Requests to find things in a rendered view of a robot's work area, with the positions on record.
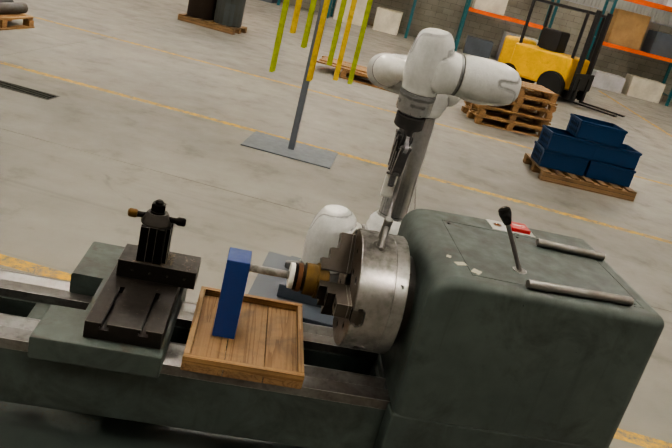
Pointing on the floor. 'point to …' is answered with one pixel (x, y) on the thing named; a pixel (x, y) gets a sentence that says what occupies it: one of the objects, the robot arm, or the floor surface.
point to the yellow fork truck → (549, 77)
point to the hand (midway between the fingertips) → (389, 184)
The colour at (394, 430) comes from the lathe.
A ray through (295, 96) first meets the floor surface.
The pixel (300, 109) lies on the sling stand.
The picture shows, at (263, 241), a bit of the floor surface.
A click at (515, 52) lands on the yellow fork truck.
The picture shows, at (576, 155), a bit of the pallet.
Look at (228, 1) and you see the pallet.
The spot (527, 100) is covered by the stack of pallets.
